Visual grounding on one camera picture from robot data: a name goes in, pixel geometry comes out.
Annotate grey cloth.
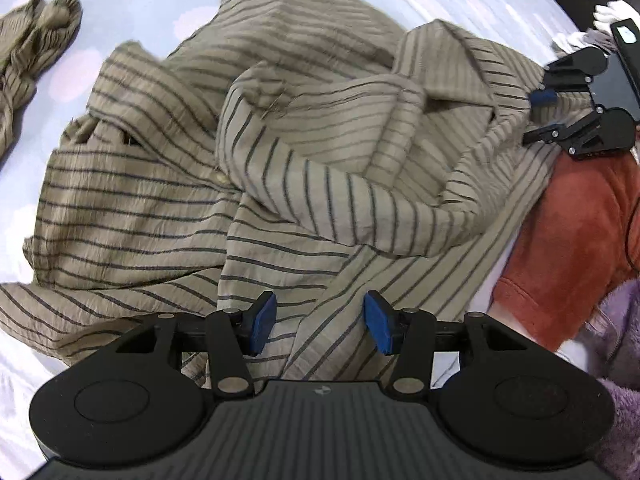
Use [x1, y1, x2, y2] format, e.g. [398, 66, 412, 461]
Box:
[582, 29, 618, 53]

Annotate purple fleece jacket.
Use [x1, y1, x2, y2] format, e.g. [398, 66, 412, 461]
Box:
[582, 280, 640, 468]

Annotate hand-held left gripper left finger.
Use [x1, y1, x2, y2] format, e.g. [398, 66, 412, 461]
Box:
[116, 291, 278, 402]

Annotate white cloth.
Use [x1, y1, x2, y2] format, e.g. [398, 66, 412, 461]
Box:
[551, 0, 636, 55]

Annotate tan striped shirt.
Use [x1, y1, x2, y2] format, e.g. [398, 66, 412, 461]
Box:
[0, 0, 596, 391]

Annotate person in rust top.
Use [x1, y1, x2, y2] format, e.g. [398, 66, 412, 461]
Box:
[492, 152, 640, 353]

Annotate tan striped pants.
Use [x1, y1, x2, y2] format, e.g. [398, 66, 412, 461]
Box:
[0, 0, 83, 156]

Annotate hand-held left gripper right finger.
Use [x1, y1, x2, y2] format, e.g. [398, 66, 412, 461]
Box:
[363, 290, 523, 401]

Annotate thin black cable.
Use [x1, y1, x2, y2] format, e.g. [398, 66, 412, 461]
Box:
[620, 195, 640, 281]

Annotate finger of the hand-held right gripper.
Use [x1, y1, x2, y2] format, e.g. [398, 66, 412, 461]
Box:
[530, 46, 608, 108]
[522, 109, 608, 156]

